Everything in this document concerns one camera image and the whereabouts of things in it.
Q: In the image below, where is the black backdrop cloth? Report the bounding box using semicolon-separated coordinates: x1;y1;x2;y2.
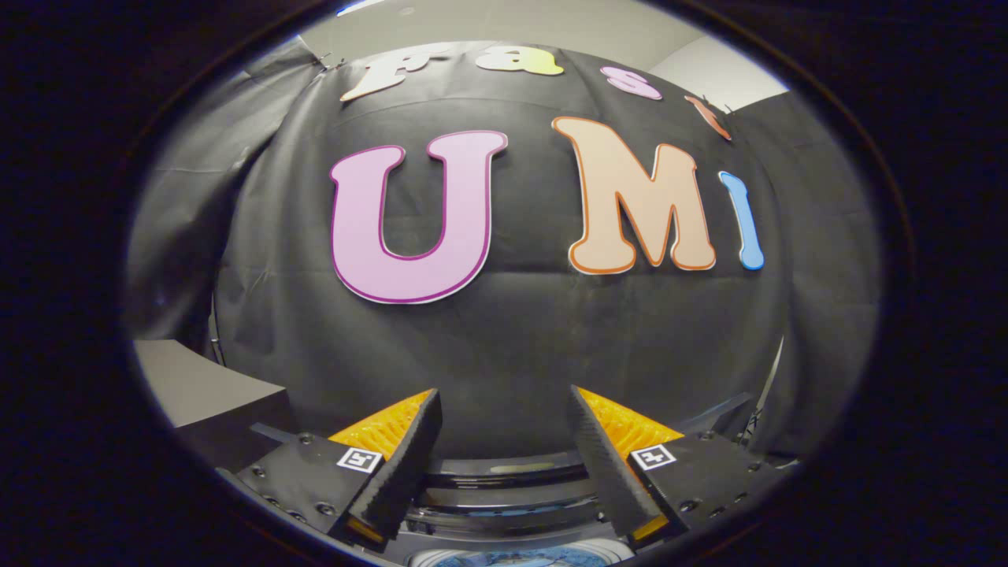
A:
126;39;881;461

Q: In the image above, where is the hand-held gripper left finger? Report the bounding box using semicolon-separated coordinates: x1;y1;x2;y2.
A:
217;387;443;552

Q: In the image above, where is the beige cabinet with dark top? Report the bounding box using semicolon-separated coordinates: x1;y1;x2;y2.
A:
132;339;300;473

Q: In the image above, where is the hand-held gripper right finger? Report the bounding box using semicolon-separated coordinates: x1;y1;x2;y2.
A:
569;384;800;550

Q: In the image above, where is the backdrop stand pole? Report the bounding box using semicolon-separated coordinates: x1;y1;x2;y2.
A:
740;335;784;446

